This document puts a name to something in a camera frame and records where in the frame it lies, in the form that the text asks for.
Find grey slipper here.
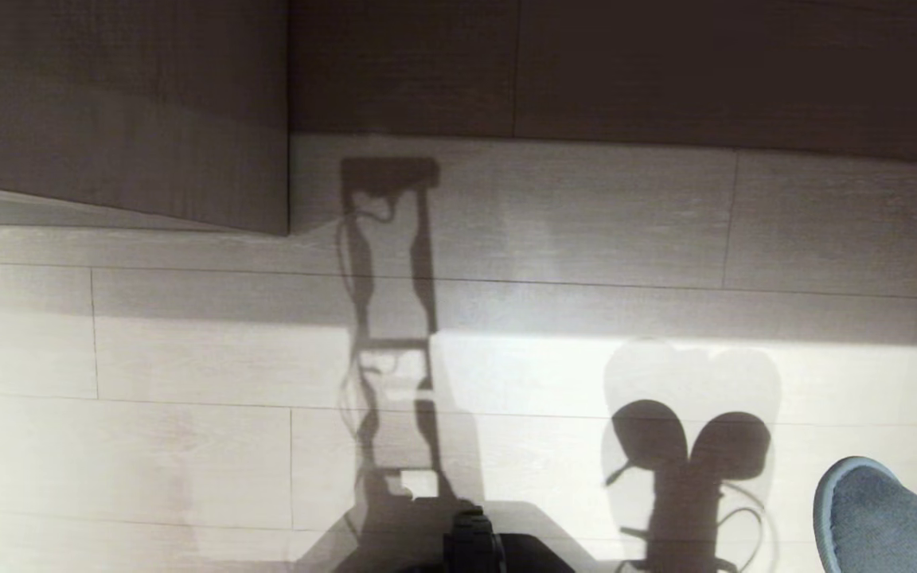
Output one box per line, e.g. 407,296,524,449
813,456,917,573

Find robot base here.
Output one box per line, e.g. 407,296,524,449
395,499,580,573

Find brown wooden cabinet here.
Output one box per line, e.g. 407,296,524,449
289,0,917,166

